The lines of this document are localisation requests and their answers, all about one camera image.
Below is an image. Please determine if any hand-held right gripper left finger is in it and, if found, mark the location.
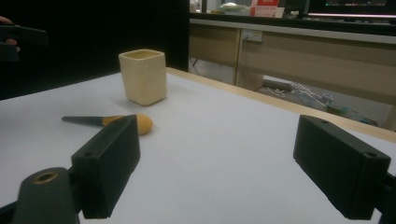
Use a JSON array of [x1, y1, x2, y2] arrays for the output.
[[71, 114, 141, 219]]

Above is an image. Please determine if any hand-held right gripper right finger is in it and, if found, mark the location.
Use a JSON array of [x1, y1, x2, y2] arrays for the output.
[[292, 114, 392, 221]]

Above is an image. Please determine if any knife with yellow handle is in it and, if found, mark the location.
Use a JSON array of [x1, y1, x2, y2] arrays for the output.
[[61, 112, 154, 136]]

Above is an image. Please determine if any cream square cup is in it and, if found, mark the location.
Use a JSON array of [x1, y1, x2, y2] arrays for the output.
[[118, 49, 168, 107]]

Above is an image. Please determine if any green item on floor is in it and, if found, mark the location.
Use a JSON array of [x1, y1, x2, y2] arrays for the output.
[[324, 104, 380, 127]]

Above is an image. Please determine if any grey power strip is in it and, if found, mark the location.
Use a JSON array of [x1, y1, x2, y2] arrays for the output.
[[262, 78, 294, 93]]

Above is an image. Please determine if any dark monitor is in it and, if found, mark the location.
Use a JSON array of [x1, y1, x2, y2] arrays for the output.
[[307, 0, 396, 19]]

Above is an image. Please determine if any red and white box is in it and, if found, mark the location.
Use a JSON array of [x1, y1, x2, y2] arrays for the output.
[[249, 0, 286, 19]]

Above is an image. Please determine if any white plate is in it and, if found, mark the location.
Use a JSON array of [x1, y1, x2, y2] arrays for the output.
[[219, 2, 248, 12]]

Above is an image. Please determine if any white cable bundle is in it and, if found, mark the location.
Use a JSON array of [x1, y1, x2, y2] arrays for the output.
[[260, 81, 333, 108]]

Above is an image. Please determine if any white wall socket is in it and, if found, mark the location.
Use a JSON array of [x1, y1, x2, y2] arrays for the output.
[[240, 29, 264, 44]]

